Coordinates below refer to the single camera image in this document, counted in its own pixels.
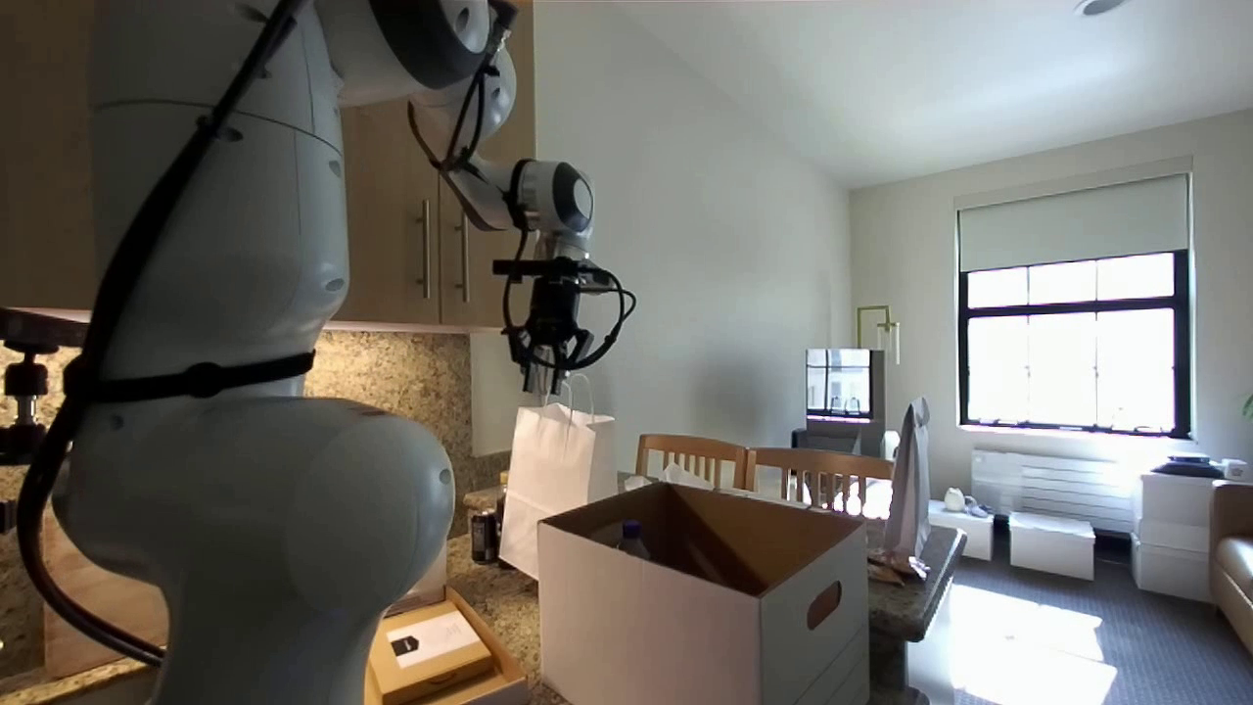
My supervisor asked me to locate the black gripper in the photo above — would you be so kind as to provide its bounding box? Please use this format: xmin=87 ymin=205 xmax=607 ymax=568
xmin=520 ymin=273 xmax=592 ymax=394

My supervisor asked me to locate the white cardboard box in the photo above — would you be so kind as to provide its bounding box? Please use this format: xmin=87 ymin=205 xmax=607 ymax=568
xmin=536 ymin=480 xmax=872 ymax=705

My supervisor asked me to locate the brown box with white label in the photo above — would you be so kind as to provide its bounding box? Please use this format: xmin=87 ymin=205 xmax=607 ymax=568
xmin=366 ymin=591 xmax=507 ymax=705

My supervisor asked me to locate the small white storage box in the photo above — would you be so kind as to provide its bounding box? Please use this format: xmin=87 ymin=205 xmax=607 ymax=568
xmin=927 ymin=498 xmax=1000 ymax=562

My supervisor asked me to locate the wide white storage box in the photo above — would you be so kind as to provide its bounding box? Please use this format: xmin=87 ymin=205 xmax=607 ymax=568
xmin=1007 ymin=508 xmax=1099 ymax=585

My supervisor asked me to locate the white paper bag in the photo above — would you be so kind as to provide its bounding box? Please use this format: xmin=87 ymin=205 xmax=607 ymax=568
xmin=496 ymin=401 xmax=618 ymax=585

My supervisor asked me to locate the dark jar with cork lid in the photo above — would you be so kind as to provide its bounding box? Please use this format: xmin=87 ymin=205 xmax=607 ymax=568
xmin=469 ymin=506 xmax=507 ymax=568

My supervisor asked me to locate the flat screen television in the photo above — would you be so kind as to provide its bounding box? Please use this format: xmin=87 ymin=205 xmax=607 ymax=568
xmin=803 ymin=346 xmax=876 ymax=421

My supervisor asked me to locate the dark dining table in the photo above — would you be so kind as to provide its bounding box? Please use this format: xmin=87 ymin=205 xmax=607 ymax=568
xmin=867 ymin=522 xmax=973 ymax=646

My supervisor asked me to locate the white radiator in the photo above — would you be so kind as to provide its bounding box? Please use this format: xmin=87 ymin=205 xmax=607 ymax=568
xmin=966 ymin=445 xmax=1153 ymax=536

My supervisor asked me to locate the black framed window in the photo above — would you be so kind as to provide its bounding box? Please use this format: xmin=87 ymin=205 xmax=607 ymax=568
xmin=955 ymin=248 xmax=1196 ymax=441

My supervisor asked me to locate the half open roller blind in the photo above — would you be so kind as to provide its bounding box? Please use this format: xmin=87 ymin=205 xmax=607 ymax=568
xmin=951 ymin=171 xmax=1197 ymax=273

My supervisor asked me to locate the white drawer chest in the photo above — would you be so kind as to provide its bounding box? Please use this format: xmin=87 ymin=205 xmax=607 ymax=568
xmin=1131 ymin=467 xmax=1231 ymax=607

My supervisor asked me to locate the black flat item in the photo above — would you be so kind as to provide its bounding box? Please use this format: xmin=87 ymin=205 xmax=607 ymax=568
xmin=1153 ymin=450 xmax=1231 ymax=480

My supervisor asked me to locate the beige sofa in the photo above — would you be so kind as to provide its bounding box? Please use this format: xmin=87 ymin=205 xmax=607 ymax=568
xmin=1209 ymin=480 xmax=1253 ymax=656

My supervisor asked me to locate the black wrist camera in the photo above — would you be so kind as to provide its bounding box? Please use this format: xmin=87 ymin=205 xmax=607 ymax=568
xmin=489 ymin=254 xmax=618 ymax=287

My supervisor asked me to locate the wooden wall cabinet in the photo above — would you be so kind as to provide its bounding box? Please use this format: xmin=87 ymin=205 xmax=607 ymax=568
xmin=0 ymin=0 xmax=539 ymax=329

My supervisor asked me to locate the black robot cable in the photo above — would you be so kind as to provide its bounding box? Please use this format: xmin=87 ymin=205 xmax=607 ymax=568
xmin=12 ymin=0 xmax=644 ymax=669

